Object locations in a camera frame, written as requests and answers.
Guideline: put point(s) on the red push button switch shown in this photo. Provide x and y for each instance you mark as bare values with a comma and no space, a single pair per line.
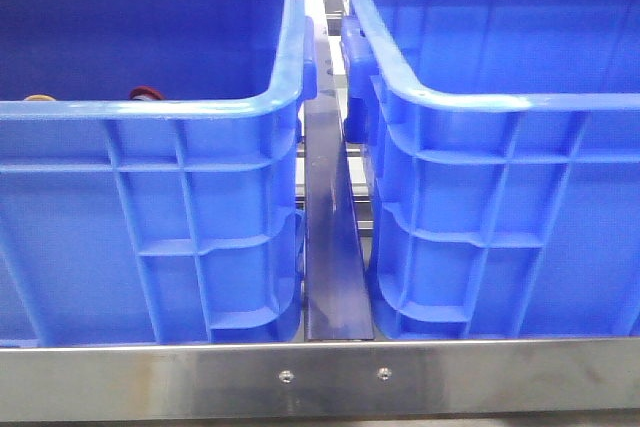
145,93

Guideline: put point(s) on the yellow push button switch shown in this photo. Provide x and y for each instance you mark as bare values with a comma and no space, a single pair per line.
39,98

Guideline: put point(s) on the blue plastic bin left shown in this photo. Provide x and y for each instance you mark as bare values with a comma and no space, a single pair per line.
151,222

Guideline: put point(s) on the blue plastic bin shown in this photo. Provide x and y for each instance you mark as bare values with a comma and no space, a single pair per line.
151,222
503,161

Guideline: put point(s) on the blue plastic bin right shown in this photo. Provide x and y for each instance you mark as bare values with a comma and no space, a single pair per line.
503,161

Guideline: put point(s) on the metal divider rail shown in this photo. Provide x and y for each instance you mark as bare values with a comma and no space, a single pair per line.
337,301

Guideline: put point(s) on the stainless steel front rail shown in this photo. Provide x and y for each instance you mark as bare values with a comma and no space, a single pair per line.
326,379

